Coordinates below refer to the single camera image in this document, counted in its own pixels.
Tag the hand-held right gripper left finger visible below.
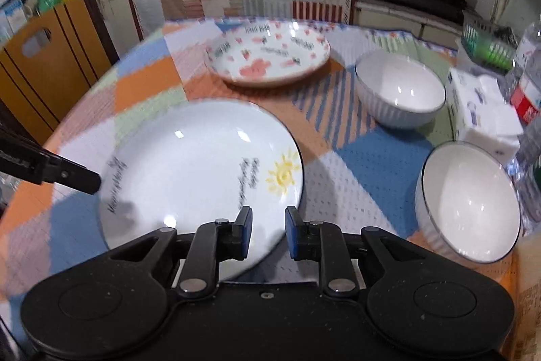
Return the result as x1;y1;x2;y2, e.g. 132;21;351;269
108;206;254;300

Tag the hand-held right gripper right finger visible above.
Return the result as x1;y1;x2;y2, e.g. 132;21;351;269
285;205;424;300

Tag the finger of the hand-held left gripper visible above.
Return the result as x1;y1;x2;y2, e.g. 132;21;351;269
0;128;103;195

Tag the white plate with sun print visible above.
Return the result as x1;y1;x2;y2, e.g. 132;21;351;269
99;101;306;275

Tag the white ribbed bowl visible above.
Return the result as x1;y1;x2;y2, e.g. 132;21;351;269
354;49;447;129
414;141;522;264

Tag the pink rabbit print plate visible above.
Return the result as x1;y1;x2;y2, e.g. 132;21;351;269
205;20;331;88

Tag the patchwork tablecloth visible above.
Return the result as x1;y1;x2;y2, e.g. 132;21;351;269
0;19;522;345

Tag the wooden chair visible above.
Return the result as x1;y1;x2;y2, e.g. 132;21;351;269
0;0;120;144

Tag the white tissue pack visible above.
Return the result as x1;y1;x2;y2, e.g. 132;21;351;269
447;67;525;167

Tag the green plastic basket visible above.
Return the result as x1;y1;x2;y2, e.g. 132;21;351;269
460;10;519;71

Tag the red label water bottle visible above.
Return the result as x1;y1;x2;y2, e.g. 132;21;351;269
508;20;541;127

